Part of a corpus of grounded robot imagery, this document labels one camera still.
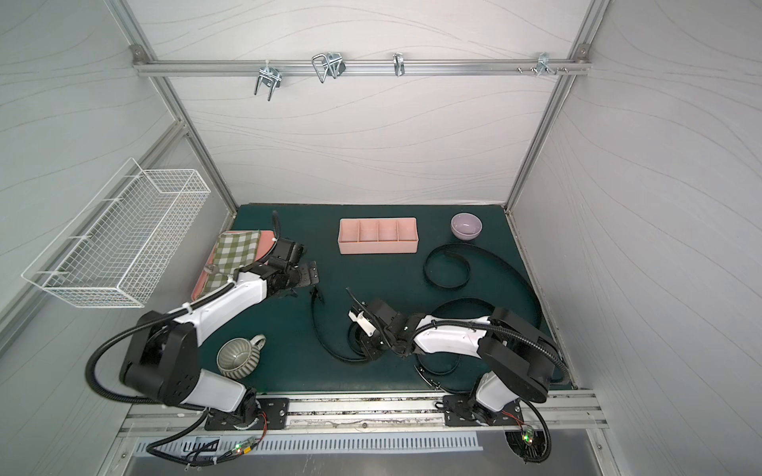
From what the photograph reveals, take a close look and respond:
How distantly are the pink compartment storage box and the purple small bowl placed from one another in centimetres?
15

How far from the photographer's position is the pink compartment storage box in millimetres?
1061

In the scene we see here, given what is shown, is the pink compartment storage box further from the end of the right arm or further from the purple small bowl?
the end of the right arm

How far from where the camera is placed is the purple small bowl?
109 cm
